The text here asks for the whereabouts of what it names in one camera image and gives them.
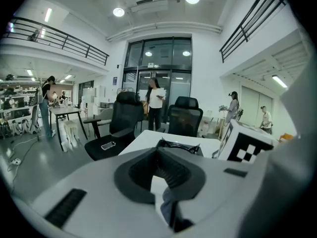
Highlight white marble table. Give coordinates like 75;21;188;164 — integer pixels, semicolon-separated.
118;129;221;158

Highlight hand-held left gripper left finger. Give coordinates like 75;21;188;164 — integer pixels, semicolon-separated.
32;147;171;233

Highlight white floor cable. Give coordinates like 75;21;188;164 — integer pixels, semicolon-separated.
7;135;40;180

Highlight beige armchair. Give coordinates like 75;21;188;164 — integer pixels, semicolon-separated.
83;108;114;140

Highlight ceiling air conditioner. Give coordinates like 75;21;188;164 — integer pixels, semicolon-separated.
127;0;169;14

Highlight white tall cabinet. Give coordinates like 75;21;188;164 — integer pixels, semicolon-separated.
81;85;105;109

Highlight glass entrance doors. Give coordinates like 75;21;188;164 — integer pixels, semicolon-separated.
123;37;193;123

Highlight black office chair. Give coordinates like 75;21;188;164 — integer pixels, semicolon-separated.
158;96;204;138
84;91;144;161

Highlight black balcony railing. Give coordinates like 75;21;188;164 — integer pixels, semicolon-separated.
2;17;109;66
219;0;288;63

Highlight dark grey table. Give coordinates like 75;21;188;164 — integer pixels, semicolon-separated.
49;107;89;151

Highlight white stool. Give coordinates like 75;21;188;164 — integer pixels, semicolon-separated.
60;119;81;153

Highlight row of black white backpacks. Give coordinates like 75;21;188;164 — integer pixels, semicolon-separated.
0;119;42;138

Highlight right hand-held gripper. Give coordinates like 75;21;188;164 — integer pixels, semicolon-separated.
217;119;279;164

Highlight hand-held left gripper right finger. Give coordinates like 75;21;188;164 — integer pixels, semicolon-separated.
158;147;253;233

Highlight white shelving unit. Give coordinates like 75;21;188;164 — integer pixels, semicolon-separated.
0;79;42;123

